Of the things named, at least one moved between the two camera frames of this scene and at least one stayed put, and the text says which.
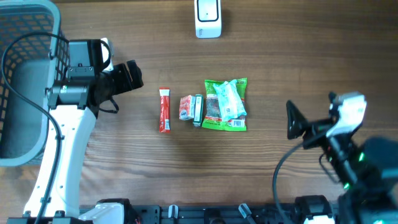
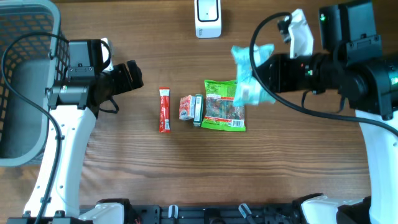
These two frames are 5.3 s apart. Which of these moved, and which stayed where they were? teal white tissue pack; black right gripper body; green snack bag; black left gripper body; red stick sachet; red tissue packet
Moved: teal white tissue pack; black right gripper body
Stayed: green snack bag; red stick sachet; black left gripper body; red tissue packet
